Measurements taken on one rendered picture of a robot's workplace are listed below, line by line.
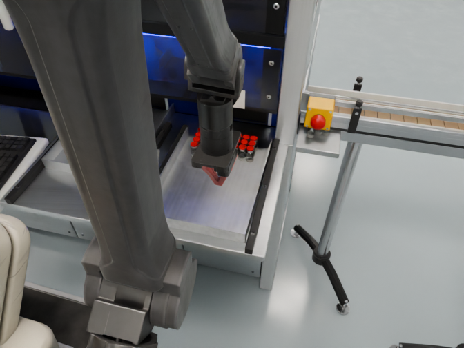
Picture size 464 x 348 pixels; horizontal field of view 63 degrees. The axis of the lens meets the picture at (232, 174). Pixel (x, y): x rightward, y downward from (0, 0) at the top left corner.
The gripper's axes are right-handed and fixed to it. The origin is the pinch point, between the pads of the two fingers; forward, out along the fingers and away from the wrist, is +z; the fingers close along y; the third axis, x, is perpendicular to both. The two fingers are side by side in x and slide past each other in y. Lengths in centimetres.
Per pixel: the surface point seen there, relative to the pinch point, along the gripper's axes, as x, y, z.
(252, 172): -1.8, 24.6, 20.4
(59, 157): 54, 16, 20
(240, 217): -2.6, 8.2, 20.4
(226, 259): 11, 38, 90
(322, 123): -18.0, 35.4, 8.3
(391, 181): -66, 127, 109
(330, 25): -13, 337, 108
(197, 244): 5.4, -1.6, 20.8
